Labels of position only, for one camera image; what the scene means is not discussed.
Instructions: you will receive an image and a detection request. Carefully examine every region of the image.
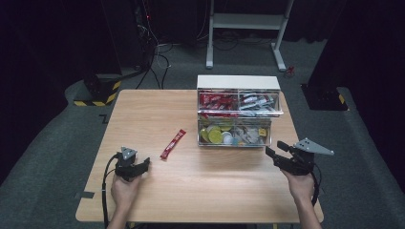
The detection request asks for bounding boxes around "white drawer cabinet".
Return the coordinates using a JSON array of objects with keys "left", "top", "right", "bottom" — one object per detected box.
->
[{"left": 196, "top": 74, "right": 282, "bottom": 149}]

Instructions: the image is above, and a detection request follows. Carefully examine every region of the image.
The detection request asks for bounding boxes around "black-yellow striped stand base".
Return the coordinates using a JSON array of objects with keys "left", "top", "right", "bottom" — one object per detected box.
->
[{"left": 74, "top": 73, "right": 122, "bottom": 108}]

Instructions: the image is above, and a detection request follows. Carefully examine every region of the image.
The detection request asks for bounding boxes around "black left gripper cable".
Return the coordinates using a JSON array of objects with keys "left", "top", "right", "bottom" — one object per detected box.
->
[{"left": 101, "top": 152, "right": 124, "bottom": 229}]

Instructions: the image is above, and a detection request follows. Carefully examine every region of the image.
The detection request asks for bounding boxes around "clear drawer with round pods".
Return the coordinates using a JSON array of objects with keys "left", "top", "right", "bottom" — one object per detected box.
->
[{"left": 197, "top": 116, "right": 273, "bottom": 148}]

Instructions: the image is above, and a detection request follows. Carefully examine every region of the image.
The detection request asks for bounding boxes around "pile of silver sachets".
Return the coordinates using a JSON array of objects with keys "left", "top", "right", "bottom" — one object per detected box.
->
[{"left": 238, "top": 93, "right": 279, "bottom": 117}]

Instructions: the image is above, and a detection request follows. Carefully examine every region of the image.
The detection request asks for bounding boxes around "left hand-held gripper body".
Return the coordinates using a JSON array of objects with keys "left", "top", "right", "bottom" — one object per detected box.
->
[{"left": 115, "top": 146, "right": 139, "bottom": 182}]

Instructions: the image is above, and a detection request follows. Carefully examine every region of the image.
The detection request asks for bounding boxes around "pile of yellow-green round pods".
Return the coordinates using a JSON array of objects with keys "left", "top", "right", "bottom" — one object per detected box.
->
[{"left": 200, "top": 122, "right": 234, "bottom": 145}]

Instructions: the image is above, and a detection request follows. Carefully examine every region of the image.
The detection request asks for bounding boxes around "clear drawer with long sachets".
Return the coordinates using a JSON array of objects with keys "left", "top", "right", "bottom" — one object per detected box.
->
[{"left": 197, "top": 89, "right": 285, "bottom": 119}]

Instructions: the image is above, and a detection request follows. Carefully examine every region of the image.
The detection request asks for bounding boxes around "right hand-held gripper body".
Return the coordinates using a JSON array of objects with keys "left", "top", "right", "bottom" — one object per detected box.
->
[{"left": 280, "top": 137, "right": 335, "bottom": 176}]

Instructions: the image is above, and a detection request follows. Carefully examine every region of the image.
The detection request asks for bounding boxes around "black equipment tower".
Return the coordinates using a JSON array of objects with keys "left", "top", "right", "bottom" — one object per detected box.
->
[{"left": 132, "top": 0, "right": 158, "bottom": 70}]

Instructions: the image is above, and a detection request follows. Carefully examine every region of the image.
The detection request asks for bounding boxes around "person's left hand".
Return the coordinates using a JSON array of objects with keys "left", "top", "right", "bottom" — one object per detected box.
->
[{"left": 110, "top": 173, "right": 142, "bottom": 212}]

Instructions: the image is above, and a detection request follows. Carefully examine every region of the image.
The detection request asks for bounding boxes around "white metal stand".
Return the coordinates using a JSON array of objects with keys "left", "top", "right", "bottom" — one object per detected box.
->
[{"left": 205, "top": 0, "right": 295, "bottom": 72}]

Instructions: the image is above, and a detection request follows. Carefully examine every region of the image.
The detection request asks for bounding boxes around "black stand base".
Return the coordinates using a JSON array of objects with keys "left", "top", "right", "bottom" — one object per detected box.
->
[{"left": 300, "top": 83, "right": 349, "bottom": 112}]

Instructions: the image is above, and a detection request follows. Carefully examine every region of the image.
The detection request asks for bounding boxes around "pile of red sachets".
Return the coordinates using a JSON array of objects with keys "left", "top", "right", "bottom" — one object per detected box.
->
[{"left": 199, "top": 92, "right": 239, "bottom": 119}]

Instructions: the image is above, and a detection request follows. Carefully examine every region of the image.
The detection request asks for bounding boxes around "person's right hand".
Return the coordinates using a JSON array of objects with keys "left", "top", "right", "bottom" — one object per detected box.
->
[{"left": 281, "top": 169, "right": 316, "bottom": 202}]

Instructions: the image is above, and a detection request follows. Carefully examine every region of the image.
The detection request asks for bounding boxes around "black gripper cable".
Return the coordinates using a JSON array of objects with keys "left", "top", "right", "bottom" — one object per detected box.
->
[
  {"left": 101, "top": 152, "right": 124, "bottom": 229},
  {"left": 309, "top": 161, "right": 321, "bottom": 207}
]

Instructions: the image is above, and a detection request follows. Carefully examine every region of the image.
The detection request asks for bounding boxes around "pile of pale packets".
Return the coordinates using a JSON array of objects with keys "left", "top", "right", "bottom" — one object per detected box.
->
[{"left": 233, "top": 126, "right": 262, "bottom": 146}]

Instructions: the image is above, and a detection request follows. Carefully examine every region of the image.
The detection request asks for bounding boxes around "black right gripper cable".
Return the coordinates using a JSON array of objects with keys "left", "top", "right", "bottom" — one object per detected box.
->
[{"left": 309, "top": 161, "right": 321, "bottom": 207}]

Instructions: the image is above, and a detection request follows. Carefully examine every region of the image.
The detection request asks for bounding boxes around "red stick sachet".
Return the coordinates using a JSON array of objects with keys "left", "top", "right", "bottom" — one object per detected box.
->
[{"left": 160, "top": 128, "right": 187, "bottom": 161}]

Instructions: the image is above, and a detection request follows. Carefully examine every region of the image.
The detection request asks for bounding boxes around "bundle of floor cables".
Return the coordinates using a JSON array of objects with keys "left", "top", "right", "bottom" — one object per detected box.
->
[{"left": 135, "top": 6, "right": 175, "bottom": 91}]

